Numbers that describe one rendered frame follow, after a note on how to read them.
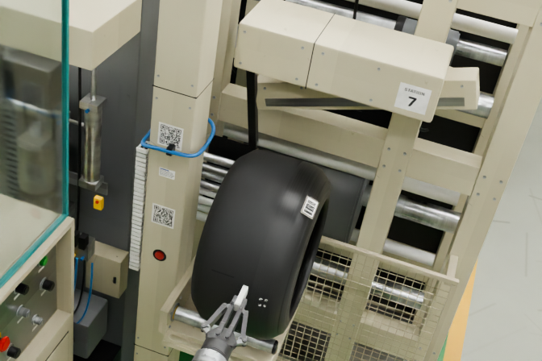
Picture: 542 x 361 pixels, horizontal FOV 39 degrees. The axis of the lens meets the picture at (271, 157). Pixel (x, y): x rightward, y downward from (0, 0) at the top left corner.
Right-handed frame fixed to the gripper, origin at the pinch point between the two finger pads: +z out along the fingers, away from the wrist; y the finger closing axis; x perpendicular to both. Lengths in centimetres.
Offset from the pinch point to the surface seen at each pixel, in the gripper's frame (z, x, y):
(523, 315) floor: 160, 147, -111
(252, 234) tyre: 13.3, -11.4, 2.5
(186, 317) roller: 11.4, 33.5, 19.9
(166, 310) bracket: 8.5, 29.6, 25.5
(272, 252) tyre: 10.9, -9.3, -4.2
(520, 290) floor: 179, 150, -108
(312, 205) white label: 26.7, -15.4, -10.1
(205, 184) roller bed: 60, 24, 34
